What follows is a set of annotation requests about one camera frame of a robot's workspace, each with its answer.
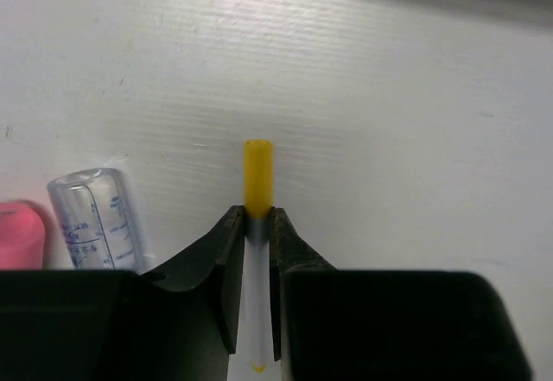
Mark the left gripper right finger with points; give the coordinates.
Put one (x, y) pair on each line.
(332, 324)

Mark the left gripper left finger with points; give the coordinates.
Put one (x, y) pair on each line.
(178, 321)

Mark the blue correction tape pen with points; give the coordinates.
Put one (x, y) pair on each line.
(95, 220)

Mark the pink glue stick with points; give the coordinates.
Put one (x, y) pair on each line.
(23, 237)

